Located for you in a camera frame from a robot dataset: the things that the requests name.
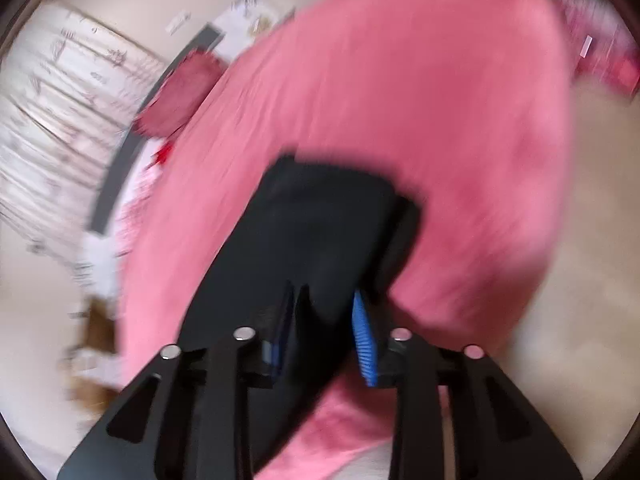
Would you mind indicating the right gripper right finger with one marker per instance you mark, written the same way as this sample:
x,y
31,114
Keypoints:
x,y
378,364

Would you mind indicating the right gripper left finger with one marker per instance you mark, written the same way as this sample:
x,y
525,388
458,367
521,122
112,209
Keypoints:
x,y
274,332

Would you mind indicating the black pants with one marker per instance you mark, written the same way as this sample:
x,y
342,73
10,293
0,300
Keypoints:
x,y
317,233

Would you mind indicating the pink floral cloth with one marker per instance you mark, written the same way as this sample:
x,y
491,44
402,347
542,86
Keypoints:
x,y
129,220

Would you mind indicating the red garment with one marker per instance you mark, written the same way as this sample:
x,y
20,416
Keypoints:
x,y
161,155

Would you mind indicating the red ruffled pillow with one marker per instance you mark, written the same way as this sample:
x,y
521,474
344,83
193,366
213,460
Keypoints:
x,y
180,95

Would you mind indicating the pink bed blanket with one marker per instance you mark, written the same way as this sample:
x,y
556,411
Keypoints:
x,y
464,103

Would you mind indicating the white right nightstand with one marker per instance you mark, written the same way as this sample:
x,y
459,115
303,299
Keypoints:
x,y
243,22

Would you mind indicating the floral curtain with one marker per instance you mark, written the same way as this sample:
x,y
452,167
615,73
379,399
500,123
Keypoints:
x,y
70,88

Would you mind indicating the white wall socket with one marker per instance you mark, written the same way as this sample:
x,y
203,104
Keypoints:
x,y
177,22

